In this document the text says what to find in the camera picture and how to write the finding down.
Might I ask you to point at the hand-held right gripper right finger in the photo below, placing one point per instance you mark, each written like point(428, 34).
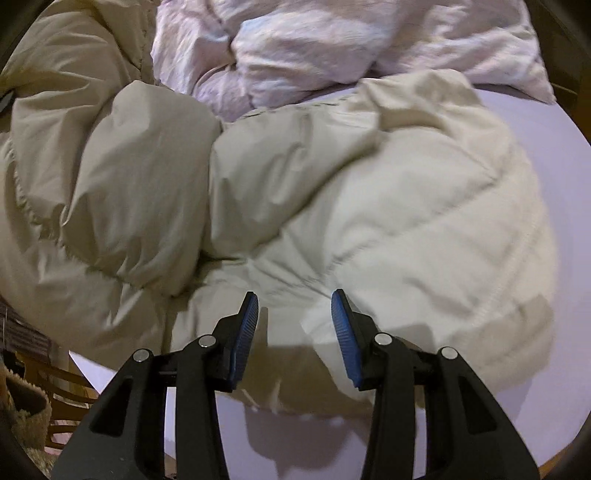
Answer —
point(344, 332)

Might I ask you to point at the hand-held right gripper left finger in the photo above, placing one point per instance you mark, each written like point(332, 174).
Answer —
point(244, 332)

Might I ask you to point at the white puffer jacket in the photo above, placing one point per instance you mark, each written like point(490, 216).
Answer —
point(369, 207)

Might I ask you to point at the wooden chair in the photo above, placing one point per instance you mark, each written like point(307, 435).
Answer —
point(60, 384)

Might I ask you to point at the dark striped cloth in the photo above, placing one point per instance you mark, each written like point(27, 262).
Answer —
point(23, 332)

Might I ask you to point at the lavender table cloth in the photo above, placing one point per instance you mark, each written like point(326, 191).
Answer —
point(568, 230)

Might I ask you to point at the pink floral quilt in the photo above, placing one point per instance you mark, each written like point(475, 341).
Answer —
point(323, 41)

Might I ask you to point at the dark wooden door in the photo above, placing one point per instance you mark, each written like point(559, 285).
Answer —
point(568, 55)

